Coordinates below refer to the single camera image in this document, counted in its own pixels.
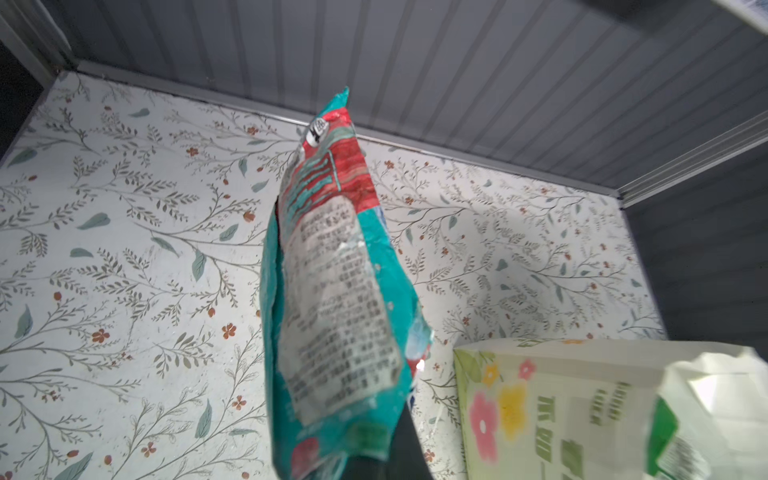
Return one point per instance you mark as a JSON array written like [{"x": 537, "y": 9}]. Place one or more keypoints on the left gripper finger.
[{"x": 406, "y": 458}]

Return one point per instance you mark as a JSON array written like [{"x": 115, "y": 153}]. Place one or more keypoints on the white paper bag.
[{"x": 582, "y": 409}]

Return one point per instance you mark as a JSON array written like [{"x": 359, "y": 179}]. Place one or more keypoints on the teal snack packet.
[{"x": 344, "y": 335}]

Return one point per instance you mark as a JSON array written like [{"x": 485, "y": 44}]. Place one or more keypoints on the green snack packet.
[{"x": 670, "y": 452}]

